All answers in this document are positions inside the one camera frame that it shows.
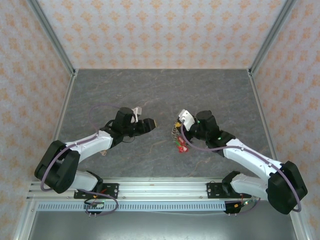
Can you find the red key tag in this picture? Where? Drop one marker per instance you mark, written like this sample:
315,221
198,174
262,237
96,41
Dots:
180,142
183,149

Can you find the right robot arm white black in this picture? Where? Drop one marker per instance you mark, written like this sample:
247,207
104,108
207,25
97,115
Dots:
250,157

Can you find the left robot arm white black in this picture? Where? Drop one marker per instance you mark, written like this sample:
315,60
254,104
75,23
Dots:
90,145

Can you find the small circuit board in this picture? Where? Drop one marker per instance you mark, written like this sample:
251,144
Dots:
237,205
96,205

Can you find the grey metal panel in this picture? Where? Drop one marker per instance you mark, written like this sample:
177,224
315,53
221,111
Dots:
162,227

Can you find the aluminium side rail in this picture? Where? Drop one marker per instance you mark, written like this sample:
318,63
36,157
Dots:
261,112
63,112

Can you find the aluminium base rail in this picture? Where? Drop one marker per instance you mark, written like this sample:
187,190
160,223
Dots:
162,190

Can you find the aluminium frame post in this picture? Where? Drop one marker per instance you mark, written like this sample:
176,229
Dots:
270,37
53,37

